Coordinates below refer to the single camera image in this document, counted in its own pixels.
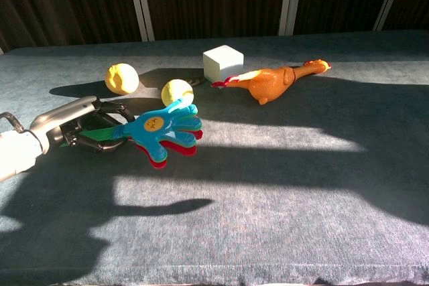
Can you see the orange rubber chicken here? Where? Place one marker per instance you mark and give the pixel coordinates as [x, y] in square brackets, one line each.
[271, 83]

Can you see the yellow apple toy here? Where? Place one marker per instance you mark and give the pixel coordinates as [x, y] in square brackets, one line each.
[122, 78]

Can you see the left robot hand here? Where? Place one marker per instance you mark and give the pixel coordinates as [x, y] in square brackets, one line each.
[63, 112]

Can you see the grey table cloth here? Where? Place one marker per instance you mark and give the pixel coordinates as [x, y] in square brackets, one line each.
[268, 199]

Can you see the yellow ball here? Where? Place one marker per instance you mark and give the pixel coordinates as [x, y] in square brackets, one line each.
[174, 91]

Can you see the white cube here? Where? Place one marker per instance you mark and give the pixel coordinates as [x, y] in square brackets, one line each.
[223, 63]

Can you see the blue hand clapper toy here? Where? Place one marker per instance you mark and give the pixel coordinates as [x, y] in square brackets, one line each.
[161, 128]

